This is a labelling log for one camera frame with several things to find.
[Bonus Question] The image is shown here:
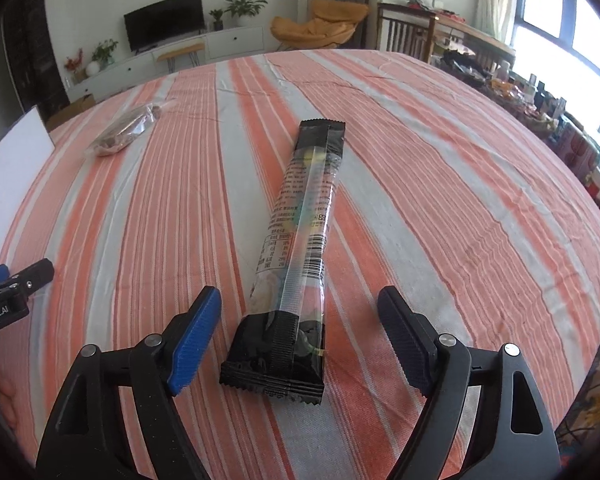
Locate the cluster of bottles and jars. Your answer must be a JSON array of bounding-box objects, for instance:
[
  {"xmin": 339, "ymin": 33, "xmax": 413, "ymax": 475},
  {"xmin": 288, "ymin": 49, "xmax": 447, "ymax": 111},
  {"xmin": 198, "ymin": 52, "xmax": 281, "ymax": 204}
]
[{"xmin": 430, "ymin": 47, "xmax": 600, "ymax": 206}]

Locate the red flower arrangement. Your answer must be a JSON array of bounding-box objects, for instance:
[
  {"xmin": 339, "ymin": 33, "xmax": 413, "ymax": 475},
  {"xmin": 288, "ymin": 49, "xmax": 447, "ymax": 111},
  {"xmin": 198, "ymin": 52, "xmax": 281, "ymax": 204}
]
[{"xmin": 64, "ymin": 49, "xmax": 85, "ymax": 83}]

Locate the wooden stool with metal legs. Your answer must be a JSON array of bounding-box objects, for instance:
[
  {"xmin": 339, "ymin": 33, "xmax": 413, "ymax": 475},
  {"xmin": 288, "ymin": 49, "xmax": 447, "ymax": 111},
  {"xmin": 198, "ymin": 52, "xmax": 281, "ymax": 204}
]
[{"xmin": 156, "ymin": 42, "xmax": 206, "ymax": 68}]

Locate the brown cardboard box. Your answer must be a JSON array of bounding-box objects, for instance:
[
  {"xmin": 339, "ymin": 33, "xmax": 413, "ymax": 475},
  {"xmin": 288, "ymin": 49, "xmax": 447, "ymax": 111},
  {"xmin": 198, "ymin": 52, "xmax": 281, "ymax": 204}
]
[{"xmin": 46, "ymin": 94, "xmax": 97, "ymax": 131}]

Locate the orange lounge chair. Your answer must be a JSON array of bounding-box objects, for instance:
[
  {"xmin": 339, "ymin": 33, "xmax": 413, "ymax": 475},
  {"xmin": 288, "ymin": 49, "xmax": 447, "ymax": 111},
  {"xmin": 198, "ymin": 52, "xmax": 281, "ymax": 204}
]
[{"xmin": 270, "ymin": 0, "xmax": 370, "ymax": 51}]

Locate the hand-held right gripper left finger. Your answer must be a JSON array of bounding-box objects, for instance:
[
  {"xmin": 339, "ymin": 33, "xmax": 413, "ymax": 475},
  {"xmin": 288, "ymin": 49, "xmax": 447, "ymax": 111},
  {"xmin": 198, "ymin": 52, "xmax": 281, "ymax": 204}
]
[{"xmin": 35, "ymin": 286, "xmax": 222, "ymax": 480}]

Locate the floral cloth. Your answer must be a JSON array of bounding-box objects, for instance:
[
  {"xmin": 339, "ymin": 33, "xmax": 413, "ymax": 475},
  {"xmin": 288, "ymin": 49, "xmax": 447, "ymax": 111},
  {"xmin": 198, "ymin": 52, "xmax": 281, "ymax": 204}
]
[{"xmin": 555, "ymin": 340, "xmax": 600, "ymax": 456}]

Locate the long black snack packet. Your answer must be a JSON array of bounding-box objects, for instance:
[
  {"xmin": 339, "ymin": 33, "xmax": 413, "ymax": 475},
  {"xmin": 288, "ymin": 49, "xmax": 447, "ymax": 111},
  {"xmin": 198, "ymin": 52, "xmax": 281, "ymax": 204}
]
[{"xmin": 219, "ymin": 119, "xmax": 348, "ymax": 408}]

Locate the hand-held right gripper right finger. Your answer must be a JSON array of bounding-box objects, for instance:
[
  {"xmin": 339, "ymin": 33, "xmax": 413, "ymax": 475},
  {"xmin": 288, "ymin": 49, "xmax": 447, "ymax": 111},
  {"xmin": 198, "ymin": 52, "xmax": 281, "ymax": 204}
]
[{"xmin": 377, "ymin": 286, "xmax": 561, "ymax": 480}]

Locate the white curtain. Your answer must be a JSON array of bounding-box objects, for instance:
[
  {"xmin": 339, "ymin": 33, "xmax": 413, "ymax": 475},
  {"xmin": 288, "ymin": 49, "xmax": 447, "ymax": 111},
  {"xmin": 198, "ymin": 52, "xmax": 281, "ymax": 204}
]
[{"xmin": 472, "ymin": 0, "xmax": 523, "ymax": 43}]

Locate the wooden slatted chair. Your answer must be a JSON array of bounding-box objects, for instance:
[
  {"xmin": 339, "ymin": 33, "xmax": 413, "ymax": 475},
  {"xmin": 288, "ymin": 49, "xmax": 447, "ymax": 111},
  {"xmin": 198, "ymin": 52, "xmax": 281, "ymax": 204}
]
[{"xmin": 378, "ymin": 2, "xmax": 438, "ymax": 63}]

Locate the window with dark frame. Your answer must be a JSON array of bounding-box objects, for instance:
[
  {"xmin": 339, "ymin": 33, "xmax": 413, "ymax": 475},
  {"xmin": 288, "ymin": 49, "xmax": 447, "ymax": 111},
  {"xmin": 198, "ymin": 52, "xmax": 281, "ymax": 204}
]
[{"xmin": 510, "ymin": 0, "xmax": 600, "ymax": 136}]

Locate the brown snack in clear bag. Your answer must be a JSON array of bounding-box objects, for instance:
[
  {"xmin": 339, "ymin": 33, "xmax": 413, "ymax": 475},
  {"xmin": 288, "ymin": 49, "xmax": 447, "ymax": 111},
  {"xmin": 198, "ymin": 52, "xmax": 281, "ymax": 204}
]
[{"xmin": 86, "ymin": 100, "xmax": 178, "ymax": 157}]

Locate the dark tall cabinet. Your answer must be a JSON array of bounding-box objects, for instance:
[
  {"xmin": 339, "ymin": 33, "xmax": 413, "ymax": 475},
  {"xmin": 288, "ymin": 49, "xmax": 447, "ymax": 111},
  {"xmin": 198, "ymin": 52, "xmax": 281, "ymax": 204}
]
[{"xmin": 2, "ymin": 0, "xmax": 71, "ymax": 111}]

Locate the black television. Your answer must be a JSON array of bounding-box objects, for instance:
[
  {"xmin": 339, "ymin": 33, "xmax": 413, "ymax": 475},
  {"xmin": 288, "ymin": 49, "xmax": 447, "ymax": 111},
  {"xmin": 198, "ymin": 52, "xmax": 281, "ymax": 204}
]
[{"xmin": 123, "ymin": 0, "xmax": 206, "ymax": 53}]

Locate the large green potted plant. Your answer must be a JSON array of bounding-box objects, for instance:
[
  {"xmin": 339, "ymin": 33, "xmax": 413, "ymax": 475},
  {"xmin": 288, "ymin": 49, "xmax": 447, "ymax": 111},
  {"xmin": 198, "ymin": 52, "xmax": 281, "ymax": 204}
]
[{"xmin": 223, "ymin": 0, "xmax": 268, "ymax": 28}]

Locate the white television cabinet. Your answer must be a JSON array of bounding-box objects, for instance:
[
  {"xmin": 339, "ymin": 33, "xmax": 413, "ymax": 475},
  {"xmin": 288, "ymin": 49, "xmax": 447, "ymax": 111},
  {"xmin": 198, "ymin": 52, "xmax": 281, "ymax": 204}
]
[{"xmin": 65, "ymin": 25, "xmax": 266, "ymax": 98}]

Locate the leafy plant in vase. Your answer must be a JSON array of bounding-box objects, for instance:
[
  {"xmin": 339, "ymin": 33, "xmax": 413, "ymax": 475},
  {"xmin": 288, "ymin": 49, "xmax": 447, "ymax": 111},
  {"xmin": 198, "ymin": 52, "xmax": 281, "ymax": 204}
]
[{"xmin": 91, "ymin": 39, "xmax": 119, "ymax": 68}]

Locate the white cardboard box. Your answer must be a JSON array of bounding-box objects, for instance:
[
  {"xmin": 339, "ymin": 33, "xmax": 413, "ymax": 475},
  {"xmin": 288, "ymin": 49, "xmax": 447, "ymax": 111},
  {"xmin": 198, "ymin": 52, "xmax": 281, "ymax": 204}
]
[{"xmin": 0, "ymin": 105, "xmax": 56, "ymax": 281}]

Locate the orange striped tablecloth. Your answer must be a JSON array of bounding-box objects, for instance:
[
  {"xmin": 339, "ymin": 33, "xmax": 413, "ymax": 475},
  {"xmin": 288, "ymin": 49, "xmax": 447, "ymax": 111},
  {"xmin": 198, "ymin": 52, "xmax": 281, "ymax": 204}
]
[{"xmin": 0, "ymin": 49, "xmax": 600, "ymax": 480}]

